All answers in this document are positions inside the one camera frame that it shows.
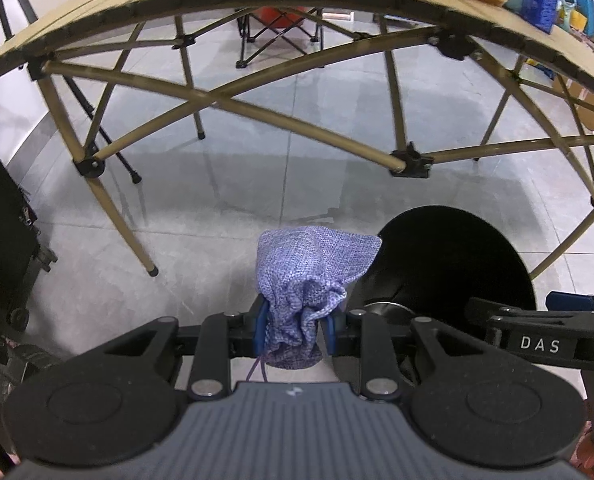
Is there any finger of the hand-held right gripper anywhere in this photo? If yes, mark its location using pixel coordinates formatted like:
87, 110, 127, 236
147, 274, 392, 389
546, 291, 594, 312
464, 297, 594, 319

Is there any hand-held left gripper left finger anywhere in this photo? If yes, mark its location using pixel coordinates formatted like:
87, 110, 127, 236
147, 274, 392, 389
78, 294, 270, 402

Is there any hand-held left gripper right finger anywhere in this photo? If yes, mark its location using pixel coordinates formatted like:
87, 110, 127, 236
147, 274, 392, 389
322, 308, 508, 402

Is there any purple knit drawstring pouch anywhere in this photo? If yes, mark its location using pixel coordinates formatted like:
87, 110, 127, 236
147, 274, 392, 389
247, 226, 384, 387

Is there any black round bin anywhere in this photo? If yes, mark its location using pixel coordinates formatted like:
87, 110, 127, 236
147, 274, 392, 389
347, 205, 536, 361

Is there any person's right hand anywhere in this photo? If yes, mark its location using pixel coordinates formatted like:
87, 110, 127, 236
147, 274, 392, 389
572, 425, 594, 474

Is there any large cardboard box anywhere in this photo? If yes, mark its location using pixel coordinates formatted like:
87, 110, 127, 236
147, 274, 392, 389
552, 72, 594, 167

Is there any black tripod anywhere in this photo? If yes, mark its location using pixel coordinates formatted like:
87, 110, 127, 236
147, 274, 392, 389
0, 0, 144, 184

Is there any black equipment case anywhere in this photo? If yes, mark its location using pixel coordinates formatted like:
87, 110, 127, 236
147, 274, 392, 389
0, 120, 60, 376

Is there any yellow-green gift bag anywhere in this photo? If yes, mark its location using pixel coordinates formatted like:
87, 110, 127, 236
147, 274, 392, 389
556, 0, 579, 31

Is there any blue gift bag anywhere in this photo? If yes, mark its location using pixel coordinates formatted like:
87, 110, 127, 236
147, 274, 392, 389
574, 0, 594, 37

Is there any black and orange folding chair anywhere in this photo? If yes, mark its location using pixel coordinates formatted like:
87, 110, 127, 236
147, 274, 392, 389
234, 5, 326, 69

